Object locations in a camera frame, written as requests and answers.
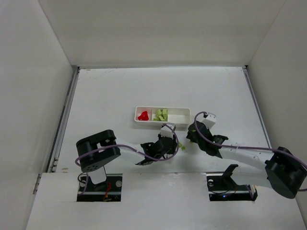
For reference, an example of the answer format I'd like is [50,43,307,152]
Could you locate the light green 2x3 lego brick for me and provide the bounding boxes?
[156,109,163,117]

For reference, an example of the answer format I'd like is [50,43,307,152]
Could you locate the light green 2x2 lego brick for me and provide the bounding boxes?
[162,109,168,116]

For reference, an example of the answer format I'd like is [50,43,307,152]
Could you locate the red transparent curved lego piece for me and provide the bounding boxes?
[138,111,149,121]

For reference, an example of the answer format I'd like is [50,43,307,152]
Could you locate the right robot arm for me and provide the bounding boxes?
[186,121,307,199]

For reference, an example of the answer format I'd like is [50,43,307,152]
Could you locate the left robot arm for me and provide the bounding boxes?
[75,126,180,185]

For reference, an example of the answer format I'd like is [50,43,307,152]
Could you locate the white divided sorting tray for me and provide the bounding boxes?
[134,106,190,127]

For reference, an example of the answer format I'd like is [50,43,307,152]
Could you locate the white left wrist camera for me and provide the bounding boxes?
[160,123,176,138]

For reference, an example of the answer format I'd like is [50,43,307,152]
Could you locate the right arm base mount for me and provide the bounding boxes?
[206,164,258,202]

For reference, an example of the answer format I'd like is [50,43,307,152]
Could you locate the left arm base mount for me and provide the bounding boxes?
[77,174,123,202]

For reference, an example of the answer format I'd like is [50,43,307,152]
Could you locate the right aluminium frame rail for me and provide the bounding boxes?
[242,66,272,147]

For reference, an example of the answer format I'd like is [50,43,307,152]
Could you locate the aluminium frame rail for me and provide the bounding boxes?
[33,65,80,195]
[242,66,272,147]

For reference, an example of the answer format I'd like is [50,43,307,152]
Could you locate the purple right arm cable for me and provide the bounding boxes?
[193,111,307,192]

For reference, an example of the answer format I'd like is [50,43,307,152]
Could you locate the left aluminium frame rail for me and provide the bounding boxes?
[33,65,80,195]

